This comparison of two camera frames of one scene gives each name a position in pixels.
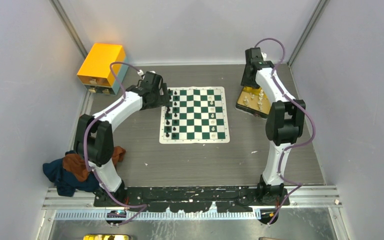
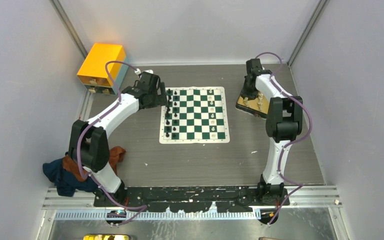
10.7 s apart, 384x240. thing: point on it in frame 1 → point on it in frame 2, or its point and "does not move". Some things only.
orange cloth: (76, 166) does not move
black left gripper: (162, 100) does not move
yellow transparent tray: (254, 101) does not move
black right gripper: (245, 82) → (245, 93)
